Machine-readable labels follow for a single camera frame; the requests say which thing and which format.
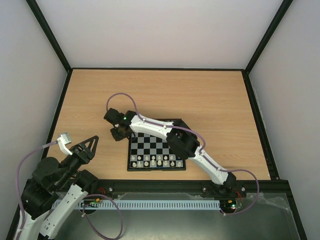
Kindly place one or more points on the white cable duct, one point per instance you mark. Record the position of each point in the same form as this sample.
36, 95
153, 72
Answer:
153, 205

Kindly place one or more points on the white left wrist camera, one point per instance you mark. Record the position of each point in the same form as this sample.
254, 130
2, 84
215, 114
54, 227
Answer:
63, 140

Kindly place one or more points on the black enclosure frame post left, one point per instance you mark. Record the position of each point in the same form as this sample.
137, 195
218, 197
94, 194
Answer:
38, 14

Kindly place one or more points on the black enclosure frame post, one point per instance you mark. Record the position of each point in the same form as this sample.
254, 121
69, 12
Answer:
276, 20
38, 14

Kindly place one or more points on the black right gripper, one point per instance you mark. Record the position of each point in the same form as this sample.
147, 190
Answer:
116, 132

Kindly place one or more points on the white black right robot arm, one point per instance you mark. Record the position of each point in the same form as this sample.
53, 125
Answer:
181, 140

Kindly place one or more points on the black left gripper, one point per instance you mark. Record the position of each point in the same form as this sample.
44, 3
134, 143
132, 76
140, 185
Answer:
86, 154

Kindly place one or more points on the black and white chessboard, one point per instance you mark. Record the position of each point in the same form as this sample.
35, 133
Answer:
150, 140

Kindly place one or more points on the black aluminium rail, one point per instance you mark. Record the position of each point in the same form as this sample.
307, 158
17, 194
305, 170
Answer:
112, 188

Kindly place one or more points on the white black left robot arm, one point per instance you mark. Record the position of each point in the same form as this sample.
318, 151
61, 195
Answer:
44, 219

